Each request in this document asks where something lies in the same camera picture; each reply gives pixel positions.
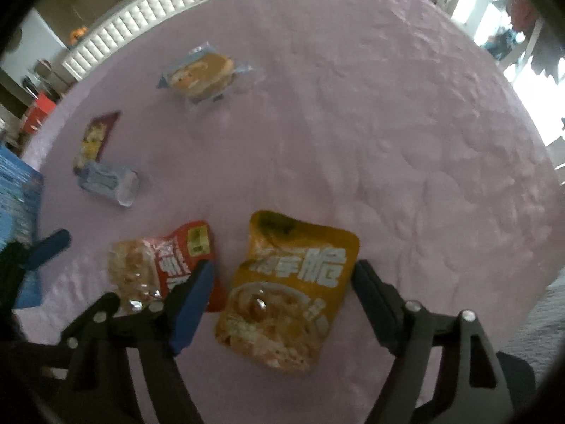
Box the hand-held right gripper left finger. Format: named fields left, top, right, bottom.
left=59, top=258, right=217, bottom=424

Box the blue plastic basket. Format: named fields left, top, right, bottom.
left=0, top=143, right=46, bottom=309

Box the red paper bag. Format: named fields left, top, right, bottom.
left=22, top=92, right=58, bottom=135

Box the blue white bread packet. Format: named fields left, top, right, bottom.
left=156, top=42, right=254, bottom=104

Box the chair with grey patterned cover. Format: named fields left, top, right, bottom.
left=494, top=283, right=565, bottom=407

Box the red snack packet clear window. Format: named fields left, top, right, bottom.
left=109, top=220, right=228, bottom=314

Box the small clear blue packet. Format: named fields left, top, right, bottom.
left=77, top=161, right=141, bottom=207

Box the red and yellow snack packet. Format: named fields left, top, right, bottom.
left=73, top=110, right=122, bottom=174

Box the white tufted television cabinet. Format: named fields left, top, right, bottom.
left=62, top=0, right=305, bottom=82

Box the red garment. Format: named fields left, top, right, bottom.
left=507, top=0, right=541, bottom=31

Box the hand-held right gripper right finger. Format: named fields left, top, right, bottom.
left=351, top=260, right=515, bottom=424

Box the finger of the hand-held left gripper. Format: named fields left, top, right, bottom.
left=18, top=229, right=72, bottom=271

